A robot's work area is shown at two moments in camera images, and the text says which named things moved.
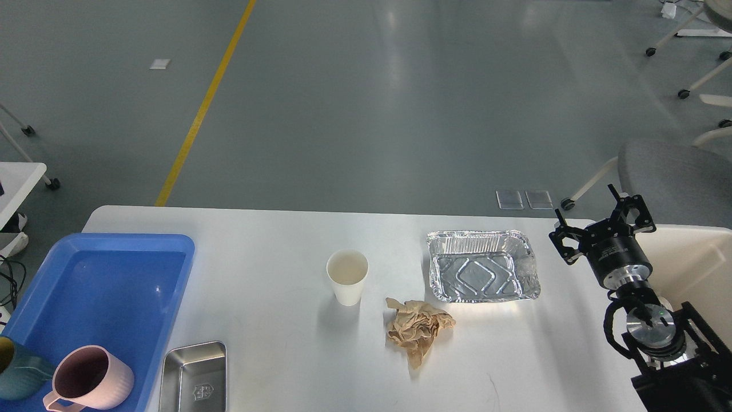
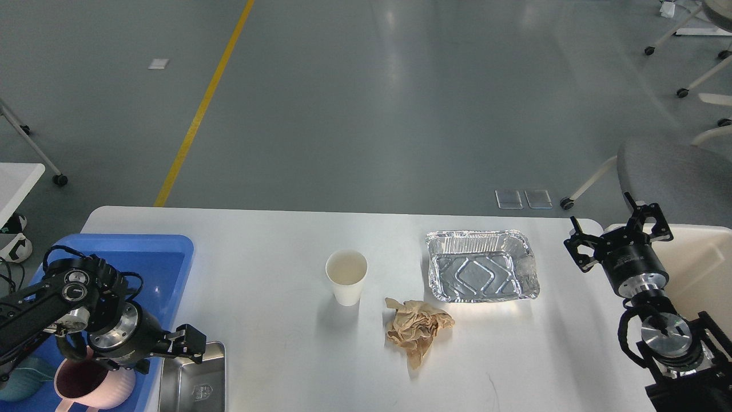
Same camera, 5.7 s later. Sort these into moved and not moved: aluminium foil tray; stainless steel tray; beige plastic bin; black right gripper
Moved: black right gripper
Not moved: aluminium foil tray; beige plastic bin; stainless steel tray
